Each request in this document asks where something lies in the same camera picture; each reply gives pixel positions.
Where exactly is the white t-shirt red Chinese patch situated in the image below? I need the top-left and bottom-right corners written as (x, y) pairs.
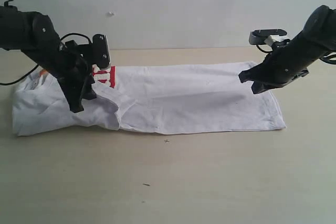
top-left (12, 61), bottom-right (286, 136)

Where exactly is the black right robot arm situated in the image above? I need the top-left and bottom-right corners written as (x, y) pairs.
top-left (238, 5), bottom-right (335, 94)

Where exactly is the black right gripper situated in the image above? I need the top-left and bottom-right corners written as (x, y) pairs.
top-left (238, 35), bottom-right (323, 94)

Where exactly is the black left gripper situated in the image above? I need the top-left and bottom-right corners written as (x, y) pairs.
top-left (39, 39), bottom-right (97, 113)

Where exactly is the orange tag on collar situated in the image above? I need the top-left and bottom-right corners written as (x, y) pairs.
top-left (39, 69), bottom-right (49, 77)

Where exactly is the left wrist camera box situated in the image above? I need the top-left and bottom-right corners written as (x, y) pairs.
top-left (92, 34), bottom-right (111, 70)

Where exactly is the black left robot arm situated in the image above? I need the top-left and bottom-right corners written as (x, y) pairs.
top-left (1, 7), bottom-right (96, 113)

